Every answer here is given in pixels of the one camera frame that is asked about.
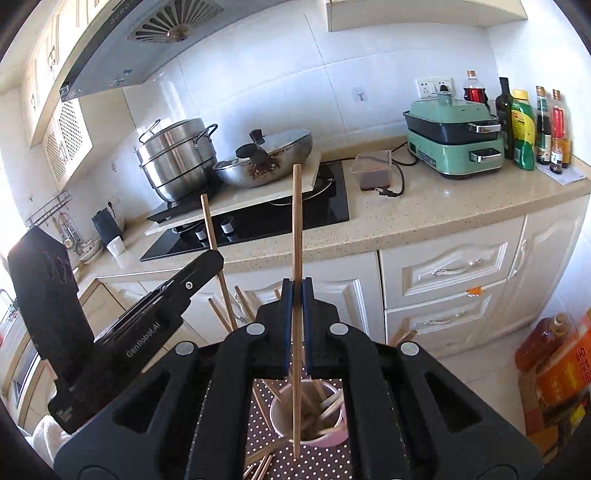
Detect clear plastic container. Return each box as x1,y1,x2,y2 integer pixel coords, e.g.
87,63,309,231
351,150,393,191

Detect grey range hood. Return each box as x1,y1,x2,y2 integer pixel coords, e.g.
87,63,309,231
60,0,225,100

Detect metal wall rack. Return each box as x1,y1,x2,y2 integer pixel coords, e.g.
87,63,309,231
25,190,72,229

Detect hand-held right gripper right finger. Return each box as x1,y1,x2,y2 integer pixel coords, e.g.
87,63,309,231
302,278,542,480

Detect cream upper kitchen cabinets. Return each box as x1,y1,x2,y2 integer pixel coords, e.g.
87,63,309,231
21,0,116,148

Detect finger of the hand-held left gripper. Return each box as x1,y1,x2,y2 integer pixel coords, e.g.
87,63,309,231
95,250,225,346

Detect black glass gas stove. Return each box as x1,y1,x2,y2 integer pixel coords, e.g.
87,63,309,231
139,161,350,262

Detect green electric grill pot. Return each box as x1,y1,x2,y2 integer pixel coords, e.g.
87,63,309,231
403,92,505,180

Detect bunch of wooden chopsticks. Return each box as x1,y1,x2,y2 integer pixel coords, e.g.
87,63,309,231
208,285,419,480

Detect black induction cooker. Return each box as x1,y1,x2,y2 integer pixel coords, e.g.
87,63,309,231
146,185,222,223

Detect steel steamer pot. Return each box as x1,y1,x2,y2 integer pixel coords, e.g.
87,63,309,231
135,117,219,202

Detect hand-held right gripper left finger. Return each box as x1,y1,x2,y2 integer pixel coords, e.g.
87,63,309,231
54,278,294,480

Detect orange oil bottles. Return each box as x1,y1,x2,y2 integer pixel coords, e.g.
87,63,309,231
536,309,591,398

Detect black power cable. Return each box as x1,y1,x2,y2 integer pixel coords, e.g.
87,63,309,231
374,141,419,198

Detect dark olive oil bottle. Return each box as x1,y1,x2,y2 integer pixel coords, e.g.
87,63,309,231
496,77,515,160

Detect dark soda bottle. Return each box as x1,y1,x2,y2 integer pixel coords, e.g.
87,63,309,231
463,70,489,108

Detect steel wok with lid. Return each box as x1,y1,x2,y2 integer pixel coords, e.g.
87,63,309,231
213,128,314,189

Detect black kettle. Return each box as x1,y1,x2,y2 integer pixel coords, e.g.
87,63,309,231
91,208,125,245

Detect white towel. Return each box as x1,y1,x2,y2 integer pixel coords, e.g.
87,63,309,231
32,415,70,462

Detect dark sauce bottle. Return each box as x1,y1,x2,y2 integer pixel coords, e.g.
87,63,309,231
536,86,552,165

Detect pink cup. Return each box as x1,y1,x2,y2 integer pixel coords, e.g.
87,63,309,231
269,381,348,448

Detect single wooden chopstick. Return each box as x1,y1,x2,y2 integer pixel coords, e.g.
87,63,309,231
292,163,304,459
200,194,239,331

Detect cooking oil bottle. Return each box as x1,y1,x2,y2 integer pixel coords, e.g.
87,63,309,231
515,313,573,372

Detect white paper sheet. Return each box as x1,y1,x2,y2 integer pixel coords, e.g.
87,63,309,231
536,161,588,186

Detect white patterned bowl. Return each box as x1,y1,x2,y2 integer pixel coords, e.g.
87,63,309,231
78,239,103,264

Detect red label sauce bottle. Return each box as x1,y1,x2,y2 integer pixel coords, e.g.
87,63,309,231
551,89,566,144

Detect green plastic bottle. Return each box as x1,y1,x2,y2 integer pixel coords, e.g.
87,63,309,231
510,89,536,171

